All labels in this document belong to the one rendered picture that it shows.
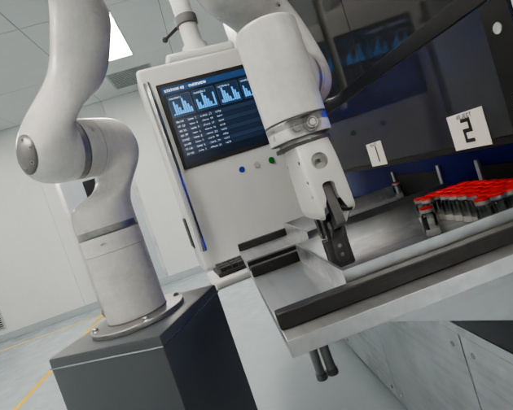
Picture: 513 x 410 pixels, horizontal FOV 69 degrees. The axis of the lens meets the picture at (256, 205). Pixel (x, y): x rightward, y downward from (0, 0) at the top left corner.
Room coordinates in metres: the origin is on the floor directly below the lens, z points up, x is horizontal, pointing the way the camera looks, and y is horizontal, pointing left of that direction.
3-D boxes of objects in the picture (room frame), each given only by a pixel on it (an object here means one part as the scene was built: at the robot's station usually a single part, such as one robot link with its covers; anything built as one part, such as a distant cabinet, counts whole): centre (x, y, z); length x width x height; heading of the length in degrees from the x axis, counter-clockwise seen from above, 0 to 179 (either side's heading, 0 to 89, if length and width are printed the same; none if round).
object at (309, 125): (0.50, -0.08, 1.09); 0.09 x 0.08 x 0.03; 6
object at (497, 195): (0.60, -0.32, 0.90); 0.18 x 0.02 x 0.05; 6
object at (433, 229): (0.58, -0.25, 0.90); 0.02 x 0.02 x 0.04
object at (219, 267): (1.25, 0.00, 0.82); 0.40 x 0.14 x 0.02; 104
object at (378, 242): (0.59, -0.23, 0.90); 0.34 x 0.26 x 0.04; 96
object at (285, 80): (0.51, -0.09, 1.18); 0.09 x 0.08 x 0.13; 146
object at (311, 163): (0.51, -0.09, 1.03); 0.10 x 0.07 x 0.11; 6
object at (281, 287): (0.76, -0.19, 0.87); 0.70 x 0.48 x 0.02; 6
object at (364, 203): (0.94, -0.24, 0.90); 0.34 x 0.26 x 0.04; 96
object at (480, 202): (0.52, -0.30, 0.90); 0.02 x 0.02 x 0.05
